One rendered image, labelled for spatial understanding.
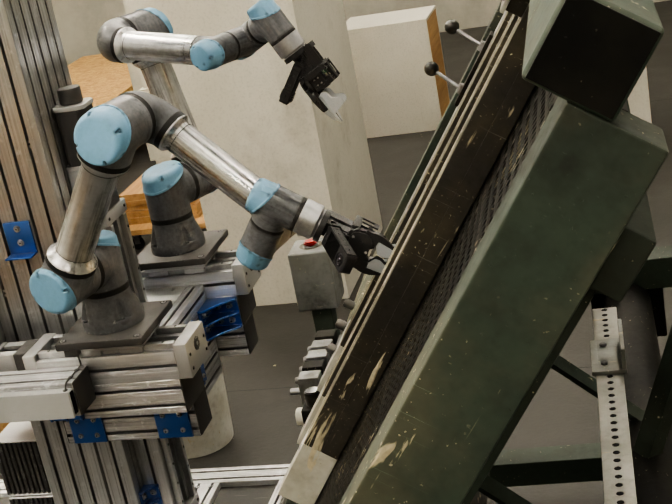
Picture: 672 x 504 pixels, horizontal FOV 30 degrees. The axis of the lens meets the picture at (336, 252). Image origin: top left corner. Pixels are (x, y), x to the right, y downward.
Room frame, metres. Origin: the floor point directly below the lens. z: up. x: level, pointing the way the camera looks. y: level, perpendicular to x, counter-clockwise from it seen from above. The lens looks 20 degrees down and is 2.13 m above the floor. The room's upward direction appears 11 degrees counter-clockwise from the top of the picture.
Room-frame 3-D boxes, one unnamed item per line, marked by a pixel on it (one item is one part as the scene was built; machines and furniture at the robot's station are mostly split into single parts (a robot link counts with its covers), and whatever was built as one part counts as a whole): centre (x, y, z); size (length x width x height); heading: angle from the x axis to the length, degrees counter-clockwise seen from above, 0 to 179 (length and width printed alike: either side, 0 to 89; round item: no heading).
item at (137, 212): (6.75, 0.81, 0.15); 0.61 x 0.51 x 0.31; 164
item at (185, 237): (3.31, 0.43, 1.09); 0.15 x 0.15 x 0.10
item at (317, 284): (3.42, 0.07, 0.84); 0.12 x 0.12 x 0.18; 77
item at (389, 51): (8.12, -0.61, 0.36); 0.58 x 0.45 x 0.72; 74
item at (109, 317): (2.84, 0.56, 1.09); 0.15 x 0.15 x 0.10
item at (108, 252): (2.83, 0.56, 1.20); 0.13 x 0.12 x 0.14; 152
